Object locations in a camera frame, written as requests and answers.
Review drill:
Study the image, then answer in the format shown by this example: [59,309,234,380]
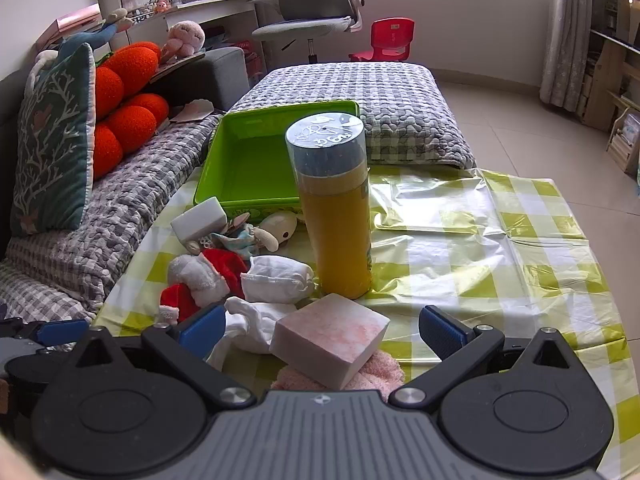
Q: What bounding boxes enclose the red plastic child chair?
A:
[349,17,416,62]

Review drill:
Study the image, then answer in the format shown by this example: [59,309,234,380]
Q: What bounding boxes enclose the grey curtain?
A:
[539,0,608,111]

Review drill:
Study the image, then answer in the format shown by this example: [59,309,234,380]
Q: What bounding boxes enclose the grey quilted sofa cover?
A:
[0,110,223,351]

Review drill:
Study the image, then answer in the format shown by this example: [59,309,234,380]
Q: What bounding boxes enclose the picture book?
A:
[150,50,206,82]

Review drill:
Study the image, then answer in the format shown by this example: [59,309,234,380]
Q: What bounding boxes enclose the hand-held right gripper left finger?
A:
[65,304,256,411]

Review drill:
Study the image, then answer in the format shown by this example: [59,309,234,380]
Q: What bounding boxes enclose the yellow canister with clear lid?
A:
[285,114,373,300]

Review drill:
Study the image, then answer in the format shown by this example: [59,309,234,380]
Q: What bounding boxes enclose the pink box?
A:
[35,4,103,43]

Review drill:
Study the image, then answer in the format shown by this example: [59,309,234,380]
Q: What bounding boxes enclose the santa plush toy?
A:
[159,249,251,325]

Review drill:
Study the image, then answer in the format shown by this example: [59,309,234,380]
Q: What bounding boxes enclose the wooden shelf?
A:
[582,0,640,176]

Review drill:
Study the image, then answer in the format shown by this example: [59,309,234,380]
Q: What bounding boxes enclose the pink-stained sponge block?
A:
[269,293,391,391]

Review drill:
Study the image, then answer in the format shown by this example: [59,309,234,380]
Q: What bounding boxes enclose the white sock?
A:
[206,296,296,371]
[240,255,316,305]

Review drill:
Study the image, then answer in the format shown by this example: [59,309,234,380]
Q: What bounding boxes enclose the grey office chair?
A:
[251,0,363,65]

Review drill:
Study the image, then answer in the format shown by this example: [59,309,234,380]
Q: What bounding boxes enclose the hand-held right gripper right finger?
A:
[389,305,583,411]

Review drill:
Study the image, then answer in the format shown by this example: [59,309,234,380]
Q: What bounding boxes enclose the white paper carton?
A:
[170,99,215,123]

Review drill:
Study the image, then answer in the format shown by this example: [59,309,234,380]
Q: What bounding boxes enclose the blue plush toy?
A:
[57,7,135,68]

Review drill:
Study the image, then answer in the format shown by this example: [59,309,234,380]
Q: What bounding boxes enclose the orange carrot plush pillow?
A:
[92,40,171,180]

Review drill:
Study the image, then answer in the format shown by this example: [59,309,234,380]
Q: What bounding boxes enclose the pink plush toy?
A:
[160,20,207,58]

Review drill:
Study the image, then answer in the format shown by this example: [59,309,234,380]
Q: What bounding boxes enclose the white sponge block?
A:
[170,197,230,243]

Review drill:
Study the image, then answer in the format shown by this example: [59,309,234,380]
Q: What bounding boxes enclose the grey quilted ottoman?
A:
[227,61,478,171]

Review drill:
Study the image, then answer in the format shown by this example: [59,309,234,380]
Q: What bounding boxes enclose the green plastic box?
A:
[194,100,370,223]

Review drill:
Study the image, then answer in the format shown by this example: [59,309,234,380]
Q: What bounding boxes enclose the white desk with shelves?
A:
[90,0,266,86]

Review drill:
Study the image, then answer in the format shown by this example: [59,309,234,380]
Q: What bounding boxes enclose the grey sofa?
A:
[145,46,251,111]

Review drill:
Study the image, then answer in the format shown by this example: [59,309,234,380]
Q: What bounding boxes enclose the rag doll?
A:
[187,210,301,261]

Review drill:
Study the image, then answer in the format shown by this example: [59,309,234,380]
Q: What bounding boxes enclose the teal branch-print cushion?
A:
[10,42,97,237]

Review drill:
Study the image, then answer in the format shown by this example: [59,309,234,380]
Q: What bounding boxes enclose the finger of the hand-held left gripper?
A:
[0,317,90,348]

